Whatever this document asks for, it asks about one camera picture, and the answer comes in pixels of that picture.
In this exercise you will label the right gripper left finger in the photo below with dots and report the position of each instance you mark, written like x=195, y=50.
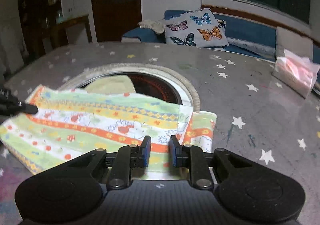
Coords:
x=124, y=160

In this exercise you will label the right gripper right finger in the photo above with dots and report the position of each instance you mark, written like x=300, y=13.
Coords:
x=195, y=160

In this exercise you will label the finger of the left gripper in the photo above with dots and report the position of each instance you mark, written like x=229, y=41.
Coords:
x=23, y=107

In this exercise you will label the colourful patterned child's garment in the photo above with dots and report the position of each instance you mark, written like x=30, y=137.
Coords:
x=72, y=122

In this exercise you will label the wooden side table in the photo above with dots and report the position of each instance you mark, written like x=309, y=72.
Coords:
x=71, y=31

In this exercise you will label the grey star-patterned table cover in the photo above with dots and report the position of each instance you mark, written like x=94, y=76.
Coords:
x=255, y=112

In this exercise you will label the round black table hotplate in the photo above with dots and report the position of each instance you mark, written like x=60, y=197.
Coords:
x=140, y=83

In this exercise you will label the butterfly print pillow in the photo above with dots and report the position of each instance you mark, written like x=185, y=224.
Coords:
x=196, y=28

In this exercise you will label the cream cloth on sofa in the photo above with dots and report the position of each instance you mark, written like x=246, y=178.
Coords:
x=156, y=26

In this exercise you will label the pink tissue pack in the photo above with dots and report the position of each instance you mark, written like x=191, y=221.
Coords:
x=299, y=73

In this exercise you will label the blue sofa bench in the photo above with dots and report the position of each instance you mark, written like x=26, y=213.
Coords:
x=245, y=36

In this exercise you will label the grey plain cushion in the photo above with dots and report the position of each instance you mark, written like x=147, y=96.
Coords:
x=299, y=45

